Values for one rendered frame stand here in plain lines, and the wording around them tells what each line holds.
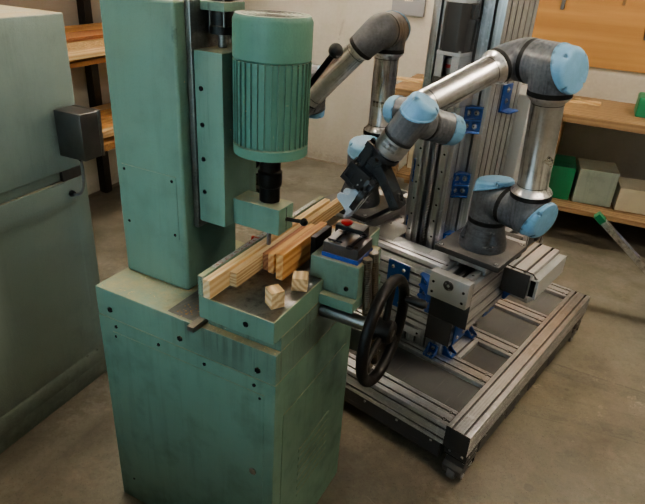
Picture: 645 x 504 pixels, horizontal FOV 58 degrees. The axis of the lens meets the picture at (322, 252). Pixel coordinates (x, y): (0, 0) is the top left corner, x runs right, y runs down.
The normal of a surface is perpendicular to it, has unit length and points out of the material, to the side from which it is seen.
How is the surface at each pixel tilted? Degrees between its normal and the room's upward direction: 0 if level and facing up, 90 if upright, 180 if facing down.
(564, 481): 0
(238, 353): 90
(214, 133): 90
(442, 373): 0
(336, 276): 90
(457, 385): 0
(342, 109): 90
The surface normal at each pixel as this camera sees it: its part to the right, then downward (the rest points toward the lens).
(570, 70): 0.55, 0.30
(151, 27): -0.47, 0.38
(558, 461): 0.06, -0.89
